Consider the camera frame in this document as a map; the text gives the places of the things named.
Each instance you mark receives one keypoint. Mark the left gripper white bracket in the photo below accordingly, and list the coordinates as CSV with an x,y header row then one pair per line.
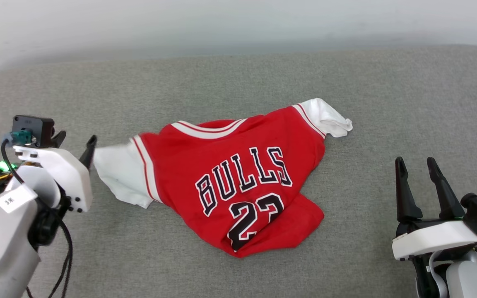
x,y
68,174

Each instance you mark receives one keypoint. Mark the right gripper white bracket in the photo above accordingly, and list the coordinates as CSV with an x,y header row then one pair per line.
x,y
433,238

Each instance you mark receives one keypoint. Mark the red Bulls 23 jersey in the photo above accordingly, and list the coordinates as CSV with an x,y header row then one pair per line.
x,y
242,165

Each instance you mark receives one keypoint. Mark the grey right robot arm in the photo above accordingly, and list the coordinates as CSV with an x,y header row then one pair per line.
x,y
470,277

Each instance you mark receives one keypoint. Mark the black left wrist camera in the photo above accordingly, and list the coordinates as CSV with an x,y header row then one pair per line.
x,y
35,126

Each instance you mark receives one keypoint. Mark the teal left camera plug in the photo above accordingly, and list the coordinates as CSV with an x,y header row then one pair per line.
x,y
21,136

